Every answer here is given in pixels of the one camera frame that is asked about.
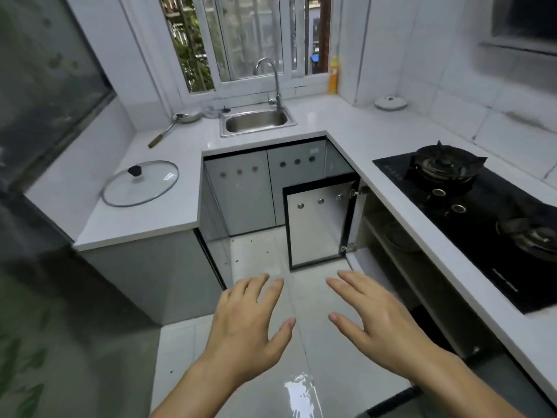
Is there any black glass gas stove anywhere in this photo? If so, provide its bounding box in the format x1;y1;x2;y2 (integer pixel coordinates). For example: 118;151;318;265
372;141;557;315

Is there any row of grey cabinet doors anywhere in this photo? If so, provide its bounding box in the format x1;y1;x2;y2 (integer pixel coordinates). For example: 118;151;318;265
198;138;557;418

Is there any metal ladle with wooden handle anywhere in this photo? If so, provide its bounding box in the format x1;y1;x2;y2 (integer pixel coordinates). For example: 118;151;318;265
147;110;203;149

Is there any white floral plate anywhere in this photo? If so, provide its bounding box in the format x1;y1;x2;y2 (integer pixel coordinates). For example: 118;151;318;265
382;221;421;253

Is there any white window frame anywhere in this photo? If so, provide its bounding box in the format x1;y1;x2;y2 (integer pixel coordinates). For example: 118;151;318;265
117;0;345;100

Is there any glass pot lid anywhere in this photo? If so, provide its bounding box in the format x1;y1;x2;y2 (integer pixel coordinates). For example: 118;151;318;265
100;160;180;208

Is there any stainless steel sink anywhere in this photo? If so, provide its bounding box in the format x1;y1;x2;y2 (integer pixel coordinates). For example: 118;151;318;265
219;104;298;138

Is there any person's left hand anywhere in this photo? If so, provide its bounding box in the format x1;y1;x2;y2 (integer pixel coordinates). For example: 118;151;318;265
196;273;298;384

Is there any person's right hand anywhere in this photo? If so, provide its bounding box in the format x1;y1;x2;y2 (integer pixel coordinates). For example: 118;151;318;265
325;269;454;389

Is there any grey kitchen cabinet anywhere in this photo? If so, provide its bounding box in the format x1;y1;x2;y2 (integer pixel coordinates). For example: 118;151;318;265
283;172;505;418

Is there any yellow bottle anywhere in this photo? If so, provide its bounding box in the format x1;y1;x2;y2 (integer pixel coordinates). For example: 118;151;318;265
327;55;340;95

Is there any white countertop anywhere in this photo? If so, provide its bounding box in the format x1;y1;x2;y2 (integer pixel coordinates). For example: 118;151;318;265
73;93;557;405

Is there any dark glass sliding door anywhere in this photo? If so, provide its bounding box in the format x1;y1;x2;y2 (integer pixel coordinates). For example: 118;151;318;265
0;0;162;418

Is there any black iron burner grate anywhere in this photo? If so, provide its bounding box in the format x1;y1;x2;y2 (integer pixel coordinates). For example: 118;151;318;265
495;208;557;264
408;141;488;184

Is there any small white round dish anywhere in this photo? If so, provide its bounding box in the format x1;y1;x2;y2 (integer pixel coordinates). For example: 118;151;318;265
374;94;408;111

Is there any chrome faucet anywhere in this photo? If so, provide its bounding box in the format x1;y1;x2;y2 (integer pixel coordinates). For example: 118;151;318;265
254;57;284;112

